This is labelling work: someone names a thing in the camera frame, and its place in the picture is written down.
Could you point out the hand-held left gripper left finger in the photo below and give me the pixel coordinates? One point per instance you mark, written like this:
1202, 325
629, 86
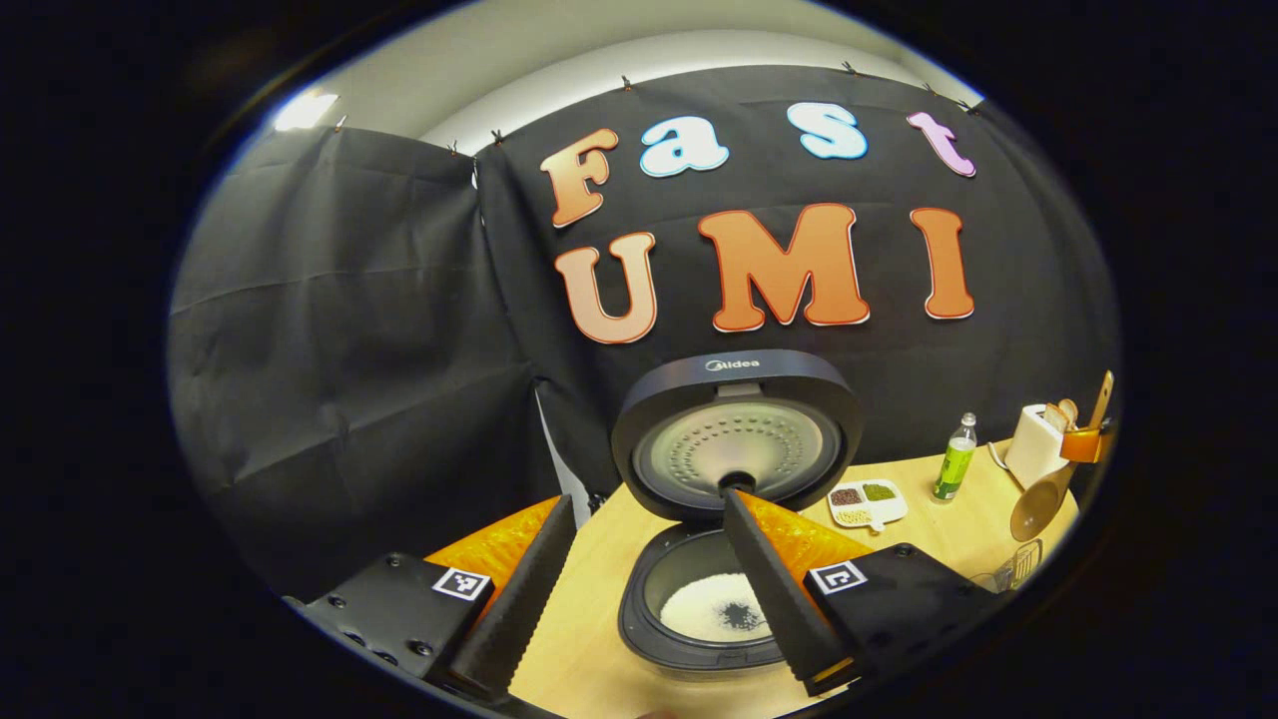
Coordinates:
529, 589

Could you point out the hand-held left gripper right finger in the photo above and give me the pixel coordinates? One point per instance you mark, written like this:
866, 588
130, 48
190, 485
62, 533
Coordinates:
769, 589

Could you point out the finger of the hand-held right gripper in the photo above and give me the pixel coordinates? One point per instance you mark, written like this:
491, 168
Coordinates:
1083, 444

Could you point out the white rice heap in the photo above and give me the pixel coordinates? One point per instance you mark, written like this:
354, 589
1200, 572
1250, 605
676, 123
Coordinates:
699, 609

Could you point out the brown wooden spoon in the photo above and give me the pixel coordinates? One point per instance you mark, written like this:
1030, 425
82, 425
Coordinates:
1038, 504

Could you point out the black silver rice cooker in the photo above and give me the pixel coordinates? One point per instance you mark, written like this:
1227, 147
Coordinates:
739, 389

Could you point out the toasted bread slice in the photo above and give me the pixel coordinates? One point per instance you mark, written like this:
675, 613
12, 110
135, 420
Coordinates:
1052, 417
1069, 411

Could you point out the white toaster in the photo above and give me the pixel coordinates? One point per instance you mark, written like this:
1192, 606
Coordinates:
1033, 449

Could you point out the yellow soybeans heap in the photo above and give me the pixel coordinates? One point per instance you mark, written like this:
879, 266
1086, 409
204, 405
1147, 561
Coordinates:
854, 517

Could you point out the dark red beans heap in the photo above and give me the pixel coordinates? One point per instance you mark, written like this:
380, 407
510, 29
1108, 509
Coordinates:
847, 496

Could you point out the green label plastic bottle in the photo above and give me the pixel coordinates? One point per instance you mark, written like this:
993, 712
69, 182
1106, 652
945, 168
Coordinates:
954, 464

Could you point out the green mung beans heap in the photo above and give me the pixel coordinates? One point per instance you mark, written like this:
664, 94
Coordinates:
879, 492

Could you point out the white divided bean dish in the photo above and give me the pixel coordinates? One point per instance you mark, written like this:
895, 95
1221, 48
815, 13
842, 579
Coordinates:
899, 514

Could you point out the ceiling light panel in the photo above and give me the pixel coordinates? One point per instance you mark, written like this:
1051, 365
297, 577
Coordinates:
305, 110

